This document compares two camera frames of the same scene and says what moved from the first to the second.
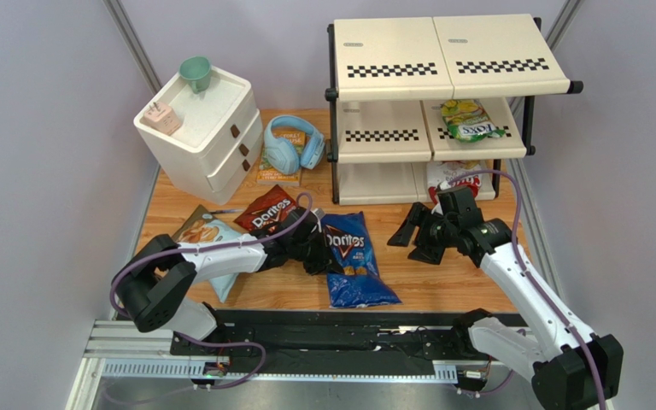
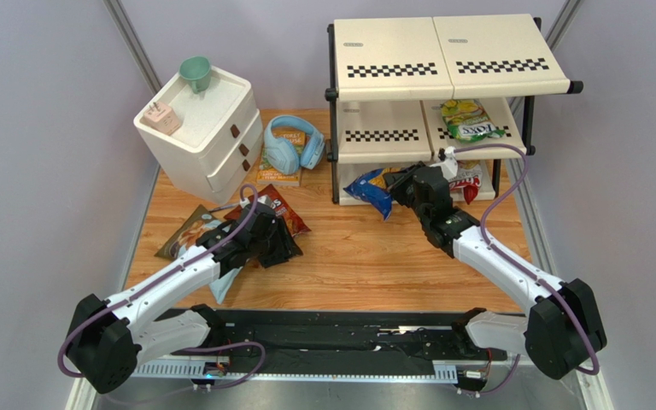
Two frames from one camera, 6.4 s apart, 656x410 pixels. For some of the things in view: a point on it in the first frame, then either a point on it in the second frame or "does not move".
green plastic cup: x=197 y=70 does not move
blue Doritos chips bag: x=360 y=284 → x=371 y=187
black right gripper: x=424 y=235 → x=406 y=183
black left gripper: x=324 y=259 → x=285 y=248
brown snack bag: x=191 y=230 does not move
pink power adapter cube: x=162 y=118 does not move
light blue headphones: x=282 y=154 does not move
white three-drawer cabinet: x=220 y=136 does not move
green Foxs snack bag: x=468 y=121 does not move
